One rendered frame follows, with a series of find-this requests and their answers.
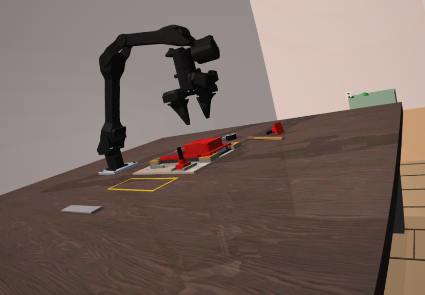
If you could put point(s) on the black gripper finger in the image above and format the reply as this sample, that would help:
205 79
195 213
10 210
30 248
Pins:
180 107
204 102

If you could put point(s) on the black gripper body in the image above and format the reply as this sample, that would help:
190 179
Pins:
182 93

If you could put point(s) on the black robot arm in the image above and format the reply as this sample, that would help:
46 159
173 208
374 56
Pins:
112 63

